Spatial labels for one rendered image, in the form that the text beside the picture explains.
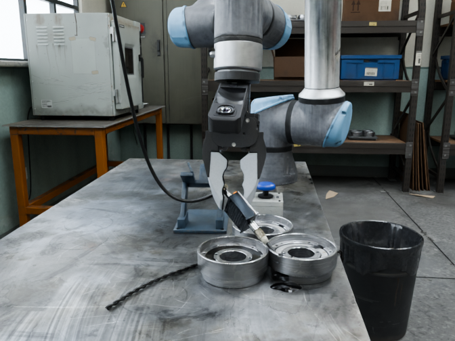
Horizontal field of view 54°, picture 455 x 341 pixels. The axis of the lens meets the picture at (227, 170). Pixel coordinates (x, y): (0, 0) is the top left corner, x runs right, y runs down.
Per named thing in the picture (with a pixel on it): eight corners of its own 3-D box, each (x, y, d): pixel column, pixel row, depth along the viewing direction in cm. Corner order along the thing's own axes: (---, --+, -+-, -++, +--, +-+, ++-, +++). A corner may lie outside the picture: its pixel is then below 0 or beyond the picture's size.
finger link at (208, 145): (229, 179, 70) (237, 125, 69) (227, 180, 69) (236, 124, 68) (200, 174, 71) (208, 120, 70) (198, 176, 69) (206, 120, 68)
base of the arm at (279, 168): (244, 172, 133) (245, 139, 131) (296, 173, 132) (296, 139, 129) (241, 185, 118) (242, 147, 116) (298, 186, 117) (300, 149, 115)
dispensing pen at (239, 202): (283, 265, 62) (213, 179, 69) (275, 277, 66) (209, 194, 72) (294, 258, 63) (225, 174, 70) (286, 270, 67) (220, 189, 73)
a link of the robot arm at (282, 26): (240, 11, 85) (212, -6, 76) (296, 7, 80) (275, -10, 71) (237, 53, 86) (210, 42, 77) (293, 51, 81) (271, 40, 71)
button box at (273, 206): (282, 224, 89) (284, 200, 87) (247, 222, 89) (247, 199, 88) (282, 211, 96) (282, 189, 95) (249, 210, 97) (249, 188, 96)
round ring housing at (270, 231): (267, 231, 85) (268, 210, 84) (305, 249, 76) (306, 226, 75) (220, 242, 79) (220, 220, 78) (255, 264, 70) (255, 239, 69)
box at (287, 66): (323, 80, 397) (326, 35, 389) (265, 80, 402) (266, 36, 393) (318, 79, 438) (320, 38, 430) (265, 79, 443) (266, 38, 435)
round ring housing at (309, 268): (298, 293, 61) (300, 266, 60) (252, 266, 69) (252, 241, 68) (351, 274, 67) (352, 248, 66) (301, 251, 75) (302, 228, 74)
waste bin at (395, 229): (425, 350, 178) (436, 250, 169) (340, 346, 182) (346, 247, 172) (401, 306, 212) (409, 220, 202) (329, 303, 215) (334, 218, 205)
